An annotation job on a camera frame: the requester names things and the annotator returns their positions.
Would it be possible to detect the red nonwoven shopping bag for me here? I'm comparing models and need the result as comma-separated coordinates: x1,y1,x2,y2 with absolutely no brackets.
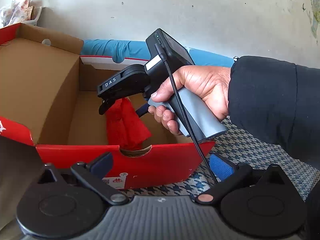
105,99,152,150

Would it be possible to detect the olive grey cloth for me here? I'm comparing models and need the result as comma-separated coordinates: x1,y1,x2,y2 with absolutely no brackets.
0,137,44,240

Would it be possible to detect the white plastic bag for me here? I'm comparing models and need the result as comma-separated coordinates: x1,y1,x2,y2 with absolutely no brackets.
0,0,33,28

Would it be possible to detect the black braided cable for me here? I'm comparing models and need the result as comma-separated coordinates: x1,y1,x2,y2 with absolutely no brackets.
155,44,219,185

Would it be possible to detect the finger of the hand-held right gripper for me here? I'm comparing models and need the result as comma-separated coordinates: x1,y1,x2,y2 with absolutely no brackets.
135,104,150,118
99,99,115,115

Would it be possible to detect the long blue pillow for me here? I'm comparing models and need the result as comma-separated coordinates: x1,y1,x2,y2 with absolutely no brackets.
80,39,235,68

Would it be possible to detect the red shoe box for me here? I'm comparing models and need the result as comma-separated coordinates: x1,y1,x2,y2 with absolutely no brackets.
0,22,215,189

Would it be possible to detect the white plastic basket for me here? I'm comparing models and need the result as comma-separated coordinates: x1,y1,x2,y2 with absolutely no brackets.
24,6,43,27

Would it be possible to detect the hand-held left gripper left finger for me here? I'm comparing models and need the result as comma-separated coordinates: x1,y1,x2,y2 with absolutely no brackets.
37,152,129,204

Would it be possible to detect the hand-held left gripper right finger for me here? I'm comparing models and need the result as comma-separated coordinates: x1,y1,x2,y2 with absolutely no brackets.
195,153,292,204

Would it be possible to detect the person's right hand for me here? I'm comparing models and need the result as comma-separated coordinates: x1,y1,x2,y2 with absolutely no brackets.
148,65,232,135

